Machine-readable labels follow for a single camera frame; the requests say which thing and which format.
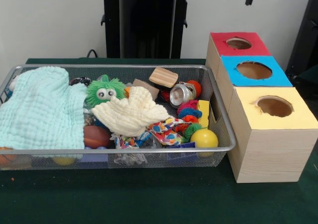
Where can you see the wooden box with three holes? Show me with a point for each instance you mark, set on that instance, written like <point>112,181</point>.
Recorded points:
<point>270,149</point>

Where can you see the purple building block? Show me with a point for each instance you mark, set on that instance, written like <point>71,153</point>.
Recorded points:
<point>98,147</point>

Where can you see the black chair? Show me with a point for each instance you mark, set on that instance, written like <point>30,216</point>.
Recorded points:
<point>305,40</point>

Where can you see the mint green cloth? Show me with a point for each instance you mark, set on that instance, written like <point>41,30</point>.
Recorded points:
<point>39,109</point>

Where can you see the rainbow spiky caterpillar toy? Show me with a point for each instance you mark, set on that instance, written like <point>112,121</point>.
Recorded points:
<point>190,109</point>

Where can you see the cream cloth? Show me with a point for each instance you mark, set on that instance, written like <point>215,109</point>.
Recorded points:
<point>131,112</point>

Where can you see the silver metal cup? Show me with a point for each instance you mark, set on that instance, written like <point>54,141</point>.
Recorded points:
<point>181,95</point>

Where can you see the brown cardboard piece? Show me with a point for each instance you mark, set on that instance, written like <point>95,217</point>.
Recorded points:
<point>149,86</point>

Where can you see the brown toy football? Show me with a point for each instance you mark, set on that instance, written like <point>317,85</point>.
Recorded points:
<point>97,135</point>

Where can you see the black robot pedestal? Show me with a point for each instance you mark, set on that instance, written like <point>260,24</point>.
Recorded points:
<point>139,30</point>

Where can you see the blue building block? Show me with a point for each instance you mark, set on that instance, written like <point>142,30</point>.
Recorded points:
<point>183,145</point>

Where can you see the clear mesh bin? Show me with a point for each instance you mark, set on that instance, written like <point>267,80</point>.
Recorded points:
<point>218,129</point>

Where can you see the orange building block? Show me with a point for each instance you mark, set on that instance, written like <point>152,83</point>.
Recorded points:
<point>127,92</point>

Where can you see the green spiky puffer toy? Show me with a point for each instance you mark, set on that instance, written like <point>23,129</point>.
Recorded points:
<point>104,90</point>

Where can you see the yellow ball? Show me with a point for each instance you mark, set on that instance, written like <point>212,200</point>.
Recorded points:
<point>205,137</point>

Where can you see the polka dot cloth toy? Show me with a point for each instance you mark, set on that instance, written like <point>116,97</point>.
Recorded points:
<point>169,132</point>

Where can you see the dark green table cloth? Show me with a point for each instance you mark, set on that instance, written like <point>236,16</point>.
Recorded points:
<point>149,196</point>

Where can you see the red ball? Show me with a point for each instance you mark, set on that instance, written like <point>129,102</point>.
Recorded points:
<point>198,86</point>

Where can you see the yellow foam block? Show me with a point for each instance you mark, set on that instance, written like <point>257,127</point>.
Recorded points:
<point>203,112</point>

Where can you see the striped wooden block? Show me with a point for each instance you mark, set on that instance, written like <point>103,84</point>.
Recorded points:
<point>164,76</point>

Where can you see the clear plastic bottle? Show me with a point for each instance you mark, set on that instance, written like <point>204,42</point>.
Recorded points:
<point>152,143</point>

